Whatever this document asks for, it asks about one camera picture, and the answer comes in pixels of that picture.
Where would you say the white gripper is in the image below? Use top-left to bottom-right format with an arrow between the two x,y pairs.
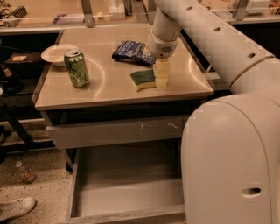
148,29 -> 179,89

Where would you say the yellow green sponge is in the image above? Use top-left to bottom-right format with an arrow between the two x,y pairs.
129,70 -> 156,92

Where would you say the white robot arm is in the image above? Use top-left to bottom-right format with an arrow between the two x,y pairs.
149,0 -> 280,224

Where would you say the closed grey top drawer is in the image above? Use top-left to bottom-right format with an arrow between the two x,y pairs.
46,115 -> 188,149

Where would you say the grey drawer cabinet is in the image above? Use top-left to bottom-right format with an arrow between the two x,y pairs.
31,24 -> 215,224

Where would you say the open grey middle drawer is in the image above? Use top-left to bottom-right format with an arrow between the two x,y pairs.
66,139 -> 186,224

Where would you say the blue chip bag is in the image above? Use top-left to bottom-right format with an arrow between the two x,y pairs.
112,40 -> 156,66

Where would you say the green soda can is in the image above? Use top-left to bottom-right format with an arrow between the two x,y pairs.
64,48 -> 90,88

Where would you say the white bowl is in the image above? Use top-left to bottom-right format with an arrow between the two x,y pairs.
41,44 -> 78,67

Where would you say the plastic bottle on floor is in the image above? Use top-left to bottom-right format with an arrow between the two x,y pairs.
15,161 -> 36,183

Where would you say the white sneaker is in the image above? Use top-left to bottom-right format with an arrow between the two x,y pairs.
0,197 -> 37,221

